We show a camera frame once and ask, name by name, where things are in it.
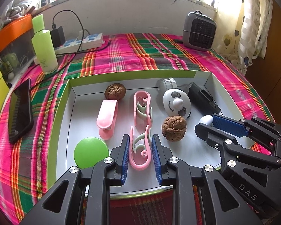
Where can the white cloth bundle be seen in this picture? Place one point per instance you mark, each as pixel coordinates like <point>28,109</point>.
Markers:
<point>16,7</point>

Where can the orange tray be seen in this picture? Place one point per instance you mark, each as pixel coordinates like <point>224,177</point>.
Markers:
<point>9,30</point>

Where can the small white oval gadget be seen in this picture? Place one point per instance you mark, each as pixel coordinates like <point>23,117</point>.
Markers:
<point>206,119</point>

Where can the green white mushroom knob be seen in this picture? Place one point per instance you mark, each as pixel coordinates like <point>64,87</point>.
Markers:
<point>91,152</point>

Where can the grey small fan heater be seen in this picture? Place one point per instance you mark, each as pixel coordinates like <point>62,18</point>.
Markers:
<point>199,31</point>

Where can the small white ball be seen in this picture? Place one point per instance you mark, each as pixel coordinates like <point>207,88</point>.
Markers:
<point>11,75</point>

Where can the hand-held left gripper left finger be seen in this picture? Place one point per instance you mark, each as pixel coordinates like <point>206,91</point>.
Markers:
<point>125,159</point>

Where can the cream heart print curtain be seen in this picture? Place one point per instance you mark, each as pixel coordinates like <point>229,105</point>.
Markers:
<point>253,28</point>

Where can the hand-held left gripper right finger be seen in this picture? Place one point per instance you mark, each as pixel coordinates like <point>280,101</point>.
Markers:
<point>156,159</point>

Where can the brown wooden cabinet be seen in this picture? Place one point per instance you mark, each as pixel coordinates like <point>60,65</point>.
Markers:
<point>278,51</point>

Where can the light green plastic bottle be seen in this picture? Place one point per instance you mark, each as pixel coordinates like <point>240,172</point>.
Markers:
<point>45,49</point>

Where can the round panda face toy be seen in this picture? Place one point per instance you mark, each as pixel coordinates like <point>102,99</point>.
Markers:
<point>175,103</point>

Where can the pink green plaid blanket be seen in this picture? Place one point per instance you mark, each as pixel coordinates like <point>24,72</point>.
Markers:
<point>142,56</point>

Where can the light brown walnut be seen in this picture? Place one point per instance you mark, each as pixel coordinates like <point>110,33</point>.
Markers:
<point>174,129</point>

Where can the black battery holder device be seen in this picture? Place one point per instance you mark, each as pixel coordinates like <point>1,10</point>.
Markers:
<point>203,98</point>

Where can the black charger adapter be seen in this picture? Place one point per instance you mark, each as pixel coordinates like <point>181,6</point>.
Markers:
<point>57,37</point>

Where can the black smartphone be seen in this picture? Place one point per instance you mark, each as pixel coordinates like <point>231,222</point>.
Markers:
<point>21,112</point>

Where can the plain pink clip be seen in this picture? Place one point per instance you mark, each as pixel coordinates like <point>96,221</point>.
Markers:
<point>106,117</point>

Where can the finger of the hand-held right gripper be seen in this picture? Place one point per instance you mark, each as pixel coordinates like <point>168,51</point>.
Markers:
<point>208,134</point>
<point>229,125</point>

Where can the green white cardboard box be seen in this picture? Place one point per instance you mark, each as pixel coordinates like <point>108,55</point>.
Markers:
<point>84,112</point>

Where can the glass tank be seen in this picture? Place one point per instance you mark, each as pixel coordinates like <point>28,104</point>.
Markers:
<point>21,49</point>

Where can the pink green hook clip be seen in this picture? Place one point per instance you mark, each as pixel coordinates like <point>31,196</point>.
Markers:
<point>139,166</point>
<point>135,112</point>

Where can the dark brown walnut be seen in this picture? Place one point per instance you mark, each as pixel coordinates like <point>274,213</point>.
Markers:
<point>115,91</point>

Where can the small white round jar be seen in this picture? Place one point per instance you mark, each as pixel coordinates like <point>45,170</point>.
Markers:
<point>166,84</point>

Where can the white blue power strip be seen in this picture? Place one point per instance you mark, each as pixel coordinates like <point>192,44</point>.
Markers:
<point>93,39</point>

